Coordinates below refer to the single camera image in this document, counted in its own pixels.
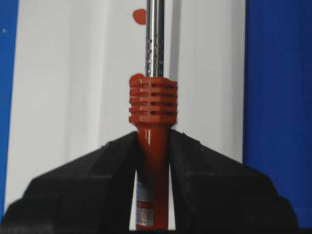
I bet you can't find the blue mat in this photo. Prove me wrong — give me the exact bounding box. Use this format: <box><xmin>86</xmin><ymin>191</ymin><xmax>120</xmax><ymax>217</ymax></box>
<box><xmin>0</xmin><ymin>0</ymin><xmax>312</xmax><ymax>234</ymax></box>

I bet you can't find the white paper sheet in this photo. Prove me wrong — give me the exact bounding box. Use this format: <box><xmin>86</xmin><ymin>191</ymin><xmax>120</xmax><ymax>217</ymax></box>
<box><xmin>4</xmin><ymin>0</ymin><xmax>247</xmax><ymax>231</ymax></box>

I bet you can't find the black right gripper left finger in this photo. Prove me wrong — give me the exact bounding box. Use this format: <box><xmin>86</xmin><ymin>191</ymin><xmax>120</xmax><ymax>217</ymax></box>
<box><xmin>0</xmin><ymin>132</ymin><xmax>140</xmax><ymax>234</ymax></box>

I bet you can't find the orange soldering iron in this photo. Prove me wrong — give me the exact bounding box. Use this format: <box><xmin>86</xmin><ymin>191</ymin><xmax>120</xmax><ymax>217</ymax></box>
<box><xmin>129</xmin><ymin>0</ymin><xmax>177</xmax><ymax>231</ymax></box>

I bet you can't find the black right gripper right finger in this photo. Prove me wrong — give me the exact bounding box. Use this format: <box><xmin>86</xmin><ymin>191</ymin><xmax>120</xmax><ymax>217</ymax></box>
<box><xmin>169</xmin><ymin>130</ymin><xmax>298</xmax><ymax>234</ymax></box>

